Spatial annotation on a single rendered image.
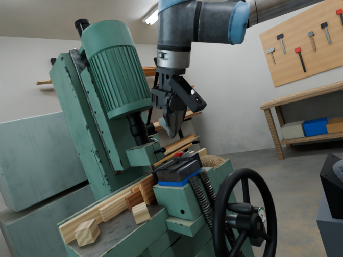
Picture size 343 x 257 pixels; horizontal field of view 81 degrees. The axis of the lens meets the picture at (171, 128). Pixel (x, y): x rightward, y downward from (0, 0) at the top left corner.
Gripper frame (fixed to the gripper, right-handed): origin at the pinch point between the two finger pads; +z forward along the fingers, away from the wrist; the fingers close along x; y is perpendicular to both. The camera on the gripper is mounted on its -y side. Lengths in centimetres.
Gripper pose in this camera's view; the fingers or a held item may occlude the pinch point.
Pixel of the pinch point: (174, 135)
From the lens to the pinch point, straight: 62.7
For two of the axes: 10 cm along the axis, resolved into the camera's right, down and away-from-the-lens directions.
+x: -6.9, 2.7, -6.7
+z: -0.5, 9.1, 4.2
